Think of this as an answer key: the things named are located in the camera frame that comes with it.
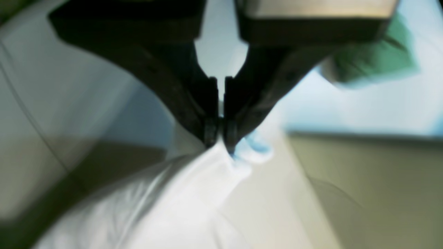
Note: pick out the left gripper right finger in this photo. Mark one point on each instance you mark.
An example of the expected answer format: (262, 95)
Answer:
(286, 39)

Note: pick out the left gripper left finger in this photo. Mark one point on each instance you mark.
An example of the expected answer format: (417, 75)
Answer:
(154, 40)

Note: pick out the white t-shirt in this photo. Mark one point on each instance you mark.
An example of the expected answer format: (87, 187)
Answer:
(350, 158)

